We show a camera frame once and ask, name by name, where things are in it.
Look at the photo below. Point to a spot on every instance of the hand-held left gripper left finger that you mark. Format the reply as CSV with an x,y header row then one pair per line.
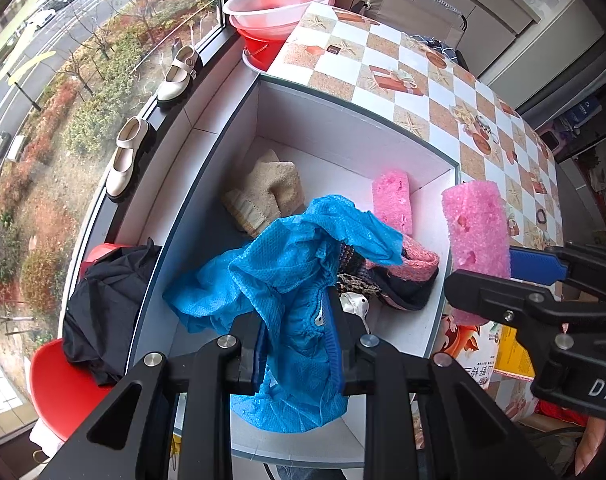
x,y
257,360

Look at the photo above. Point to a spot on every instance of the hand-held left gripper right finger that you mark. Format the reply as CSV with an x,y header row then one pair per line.
x,y
337,340

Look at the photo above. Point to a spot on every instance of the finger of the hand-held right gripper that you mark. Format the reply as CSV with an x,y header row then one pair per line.
x,y
483,290
533,265

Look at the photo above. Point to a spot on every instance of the cream polka dot scrunchie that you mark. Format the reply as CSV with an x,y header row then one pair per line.
x,y
355,305

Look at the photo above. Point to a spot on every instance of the leopard print scrunchie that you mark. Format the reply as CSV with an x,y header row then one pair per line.
x,y
350,287

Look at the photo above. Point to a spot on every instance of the pink foam sponge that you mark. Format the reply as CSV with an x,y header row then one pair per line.
x,y
393,200
475,230

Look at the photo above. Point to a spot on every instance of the pink knitted sock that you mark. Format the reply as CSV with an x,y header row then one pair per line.
x,y
418,260

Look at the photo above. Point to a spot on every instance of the dark beaded scrunchie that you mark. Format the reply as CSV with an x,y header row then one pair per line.
x,y
403,292

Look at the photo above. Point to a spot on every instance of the blue cloth scrunchie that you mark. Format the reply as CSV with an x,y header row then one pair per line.
x,y
283,280

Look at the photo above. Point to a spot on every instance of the tan terry sock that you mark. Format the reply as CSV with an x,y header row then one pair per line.
x,y
273,190

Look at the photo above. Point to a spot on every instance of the white grey storage box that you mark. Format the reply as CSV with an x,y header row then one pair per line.
x,y
333,160

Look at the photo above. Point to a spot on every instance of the person's right hand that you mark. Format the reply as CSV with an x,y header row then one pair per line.
x,y
590,440

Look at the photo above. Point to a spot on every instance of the yellow bag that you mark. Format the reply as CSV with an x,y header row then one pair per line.
x,y
176,447

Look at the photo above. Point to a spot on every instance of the person's blue jeans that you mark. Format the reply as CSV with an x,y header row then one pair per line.
x,y
303,472

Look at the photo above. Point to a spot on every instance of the black cloth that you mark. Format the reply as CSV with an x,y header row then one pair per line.
x,y
108,310

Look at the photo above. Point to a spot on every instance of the blue printed bag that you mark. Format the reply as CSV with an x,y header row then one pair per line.
x,y
583,110

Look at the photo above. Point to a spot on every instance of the red plastic chair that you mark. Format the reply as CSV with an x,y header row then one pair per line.
x,y
58,385

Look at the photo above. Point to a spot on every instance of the checkered printed tablecloth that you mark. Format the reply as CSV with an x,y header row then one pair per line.
x,y
433,90

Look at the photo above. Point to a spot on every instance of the dark plaid cloth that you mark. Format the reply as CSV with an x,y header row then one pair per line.
x,y
445,52

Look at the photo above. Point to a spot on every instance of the white cabinet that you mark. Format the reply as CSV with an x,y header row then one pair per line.
x,y
493,5

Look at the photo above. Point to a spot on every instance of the folded recliner chair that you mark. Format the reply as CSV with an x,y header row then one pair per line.
x,y
413,10

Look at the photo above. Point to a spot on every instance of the white basin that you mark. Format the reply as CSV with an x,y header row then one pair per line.
x,y
255,65

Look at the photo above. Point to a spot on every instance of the red plastic basin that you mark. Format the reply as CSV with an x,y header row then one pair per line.
x,y
258,45

